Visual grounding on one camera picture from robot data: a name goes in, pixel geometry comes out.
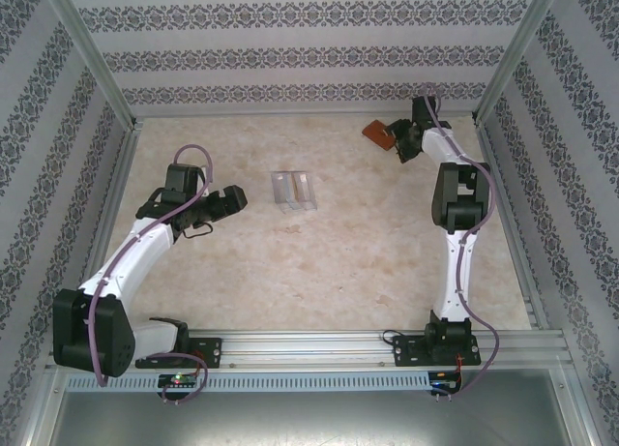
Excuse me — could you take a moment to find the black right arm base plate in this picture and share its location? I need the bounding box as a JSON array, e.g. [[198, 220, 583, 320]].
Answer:
[[391, 333, 483, 369]]

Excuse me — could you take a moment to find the aluminium side rail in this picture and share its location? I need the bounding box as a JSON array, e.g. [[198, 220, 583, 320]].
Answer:
[[65, 119, 144, 334]]

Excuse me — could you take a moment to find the thin black cable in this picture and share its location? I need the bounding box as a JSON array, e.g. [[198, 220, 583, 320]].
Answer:
[[183, 222, 215, 240]]

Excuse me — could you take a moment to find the grey credit card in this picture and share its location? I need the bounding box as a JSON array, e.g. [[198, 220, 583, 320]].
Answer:
[[295, 172, 313, 206]]

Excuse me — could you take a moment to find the aluminium mounting rail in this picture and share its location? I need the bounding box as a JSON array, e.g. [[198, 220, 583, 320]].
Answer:
[[46, 327, 568, 371]]

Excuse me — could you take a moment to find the aluminium frame post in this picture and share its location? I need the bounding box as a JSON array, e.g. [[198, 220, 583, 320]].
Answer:
[[45, 0, 141, 131], [471, 0, 568, 126]]

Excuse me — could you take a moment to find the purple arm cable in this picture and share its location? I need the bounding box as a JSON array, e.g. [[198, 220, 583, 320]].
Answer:
[[419, 81, 500, 400], [86, 144, 217, 404]]

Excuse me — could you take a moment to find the small circuit board green light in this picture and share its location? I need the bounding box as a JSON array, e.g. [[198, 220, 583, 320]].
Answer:
[[158, 373, 198, 388]]

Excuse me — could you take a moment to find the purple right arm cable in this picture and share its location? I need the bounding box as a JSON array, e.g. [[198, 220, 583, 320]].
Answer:
[[419, 81, 500, 400]]

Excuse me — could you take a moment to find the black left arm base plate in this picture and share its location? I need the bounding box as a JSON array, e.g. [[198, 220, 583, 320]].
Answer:
[[134, 337, 223, 370]]

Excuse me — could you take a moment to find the brown leather card holder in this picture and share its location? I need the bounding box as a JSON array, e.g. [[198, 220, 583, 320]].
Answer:
[[362, 119, 398, 151]]

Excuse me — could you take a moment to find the grey metal sheet panel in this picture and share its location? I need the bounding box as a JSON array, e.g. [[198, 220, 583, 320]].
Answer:
[[47, 390, 589, 446]]

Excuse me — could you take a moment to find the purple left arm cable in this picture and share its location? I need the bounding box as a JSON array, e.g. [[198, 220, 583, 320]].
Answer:
[[86, 144, 217, 404]]

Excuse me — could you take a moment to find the slotted grey cable duct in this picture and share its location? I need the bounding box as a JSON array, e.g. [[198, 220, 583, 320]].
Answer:
[[65, 371, 431, 392]]

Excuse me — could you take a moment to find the clear acrylic card stand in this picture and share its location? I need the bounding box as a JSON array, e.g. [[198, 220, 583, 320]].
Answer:
[[269, 170, 319, 216]]

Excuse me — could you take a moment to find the small circuit board blue light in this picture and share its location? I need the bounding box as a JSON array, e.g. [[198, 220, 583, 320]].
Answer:
[[429, 375, 463, 392]]

